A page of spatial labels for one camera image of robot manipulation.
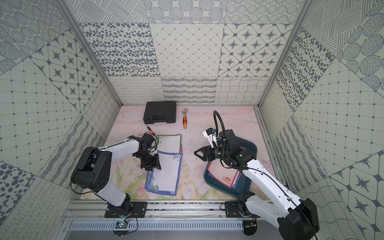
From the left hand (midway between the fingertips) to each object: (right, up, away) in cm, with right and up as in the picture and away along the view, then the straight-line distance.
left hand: (161, 169), depth 86 cm
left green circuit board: (-16, -22, -14) cm, 31 cm away
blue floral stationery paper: (+3, -6, -3) cm, 7 cm away
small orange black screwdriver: (-13, +21, +20) cm, 32 cm away
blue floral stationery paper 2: (+42, -8, -4) cm, 43 cm away
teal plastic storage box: (+47, -6, -5) cm, 47 cm away
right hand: (+22, +12, -12) cm, 28 cm away
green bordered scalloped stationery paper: (+2, +13, +14) cm, 19 cm away
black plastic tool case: (-8, +36, +28) cm, 46 cm away
